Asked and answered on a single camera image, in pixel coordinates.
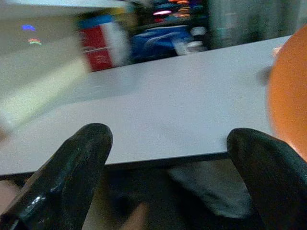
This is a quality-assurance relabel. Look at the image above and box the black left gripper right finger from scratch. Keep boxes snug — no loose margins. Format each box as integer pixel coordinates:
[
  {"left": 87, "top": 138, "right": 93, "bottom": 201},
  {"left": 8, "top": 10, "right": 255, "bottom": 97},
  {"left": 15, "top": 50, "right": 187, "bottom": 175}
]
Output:
[{"left": 226, "top": 127, "right": 307, "bottom": 230}]

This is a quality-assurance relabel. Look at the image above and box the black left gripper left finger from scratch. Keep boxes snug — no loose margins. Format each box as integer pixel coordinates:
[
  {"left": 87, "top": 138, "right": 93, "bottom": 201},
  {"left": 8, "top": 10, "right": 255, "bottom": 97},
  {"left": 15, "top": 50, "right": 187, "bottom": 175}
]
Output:
[{"left": 0, "top": 123, "right": 114, "bottom": 230}]

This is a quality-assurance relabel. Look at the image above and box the orange bowl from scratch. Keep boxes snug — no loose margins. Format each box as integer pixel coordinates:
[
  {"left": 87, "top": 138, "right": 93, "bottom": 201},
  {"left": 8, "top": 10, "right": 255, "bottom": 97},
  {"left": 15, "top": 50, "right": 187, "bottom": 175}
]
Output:
[{"left": 265, "top": 23, "right": 307, "bottom": 163}]

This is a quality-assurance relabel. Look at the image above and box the red and white box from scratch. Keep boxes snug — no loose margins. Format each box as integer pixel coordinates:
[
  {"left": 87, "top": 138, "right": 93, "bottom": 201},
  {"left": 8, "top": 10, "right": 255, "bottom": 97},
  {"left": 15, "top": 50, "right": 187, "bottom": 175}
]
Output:
[{"left": 77, "top": 14, "right": 132, "bottom": 73}]

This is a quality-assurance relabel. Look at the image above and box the blue bag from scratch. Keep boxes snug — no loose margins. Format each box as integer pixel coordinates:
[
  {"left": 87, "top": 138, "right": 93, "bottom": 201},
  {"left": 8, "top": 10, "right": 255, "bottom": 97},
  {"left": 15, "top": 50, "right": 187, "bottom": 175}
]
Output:
[{"left": 130, "top": 24, "right": 195, "bottom": 65}]

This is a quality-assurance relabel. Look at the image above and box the white glass door cabinet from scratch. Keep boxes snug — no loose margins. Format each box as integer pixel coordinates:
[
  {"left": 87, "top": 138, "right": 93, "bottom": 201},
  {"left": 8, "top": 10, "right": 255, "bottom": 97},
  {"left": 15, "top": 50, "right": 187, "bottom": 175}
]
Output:
[{"left": 208, "top": 0, "right": 307, "bottom": 50}]

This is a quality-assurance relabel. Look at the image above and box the black shelf with items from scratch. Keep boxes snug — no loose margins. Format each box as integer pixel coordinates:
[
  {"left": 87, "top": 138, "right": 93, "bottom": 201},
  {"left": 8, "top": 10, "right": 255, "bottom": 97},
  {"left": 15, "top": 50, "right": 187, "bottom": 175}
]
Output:
[{"left": 129, "top": 0, "right": 210, "bottom": 33}]

